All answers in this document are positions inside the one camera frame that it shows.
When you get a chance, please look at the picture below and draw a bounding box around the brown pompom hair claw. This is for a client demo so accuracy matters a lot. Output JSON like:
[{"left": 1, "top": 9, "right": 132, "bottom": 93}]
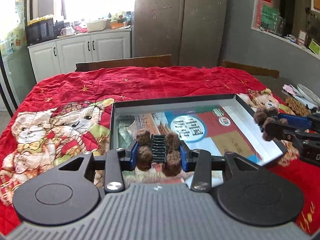
[
  {"left": 136, "top": 129, "right": 182, "bottom": 177},
  {"left": 253, "top": 106, "right": 288, "bottom": 141}
]

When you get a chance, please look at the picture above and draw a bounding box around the brown beaded mat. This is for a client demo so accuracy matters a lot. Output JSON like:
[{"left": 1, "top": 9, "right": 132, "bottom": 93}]
[{"left": 285, "top": 97, "right": 310, "bottom": 116}]

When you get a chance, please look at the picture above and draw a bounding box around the white plate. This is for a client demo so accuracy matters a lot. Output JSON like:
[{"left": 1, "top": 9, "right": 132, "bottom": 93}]
[{"left": 297, "top": 83, "right": 320, "bottom": 106}]

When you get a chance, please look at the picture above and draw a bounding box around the colourful book in box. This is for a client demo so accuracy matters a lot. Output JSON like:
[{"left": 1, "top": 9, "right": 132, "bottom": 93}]
[{"left": 117, "top": 105, "right": 263, "bottom": 163}]

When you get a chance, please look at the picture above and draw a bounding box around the black shallow cardboard box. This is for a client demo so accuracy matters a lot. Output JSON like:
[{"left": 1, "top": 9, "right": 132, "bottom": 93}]
[{"left": 110, "top": 94, "right": 286, "bottom": 166}]

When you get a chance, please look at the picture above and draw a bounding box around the red quilted bedspread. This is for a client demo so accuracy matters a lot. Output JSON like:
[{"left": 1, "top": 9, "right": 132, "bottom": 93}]
[{"left": 0, "top": 65, "right": 320, "bottom": 236}]

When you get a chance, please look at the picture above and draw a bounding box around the dark wooden chair back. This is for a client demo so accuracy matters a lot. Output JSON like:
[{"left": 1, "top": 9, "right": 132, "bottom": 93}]
[{"left": 75, "top": 55, "right": 172, "bottom": 72}]

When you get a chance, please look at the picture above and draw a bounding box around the white kitchen cabinet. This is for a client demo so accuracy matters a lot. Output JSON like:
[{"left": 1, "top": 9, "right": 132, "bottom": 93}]
[{"left": 28, "top": 28, "right": 131, "bottom": 82}]

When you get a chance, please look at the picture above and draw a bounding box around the cream bowl on counter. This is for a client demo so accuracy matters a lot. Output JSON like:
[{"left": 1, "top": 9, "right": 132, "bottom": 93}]
[{"left": 86, "top": 19, "right": 108, "bottom": 33}]

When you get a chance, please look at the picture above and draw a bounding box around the white mug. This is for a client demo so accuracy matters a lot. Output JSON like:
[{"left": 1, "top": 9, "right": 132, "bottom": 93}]
[{"left": 60, "top": 26, "right": 75, "bottom": 36}]

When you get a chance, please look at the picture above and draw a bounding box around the steel double-door refrigerator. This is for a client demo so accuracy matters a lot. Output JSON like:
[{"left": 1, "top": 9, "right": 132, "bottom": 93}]
[{"left": 132, "top": 0, "right": 227, "bottom": 68}]

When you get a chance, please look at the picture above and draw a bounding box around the black microwave oven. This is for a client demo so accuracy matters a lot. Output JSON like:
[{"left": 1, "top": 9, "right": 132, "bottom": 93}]
[{"left": 26, "top": 18, "right": 55, "bottom": 46}]

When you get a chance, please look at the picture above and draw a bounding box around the white wall shelf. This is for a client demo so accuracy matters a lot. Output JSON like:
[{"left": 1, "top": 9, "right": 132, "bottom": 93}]
[{"left": 251, "top": 0, "right": 319, "bottom": 59}]

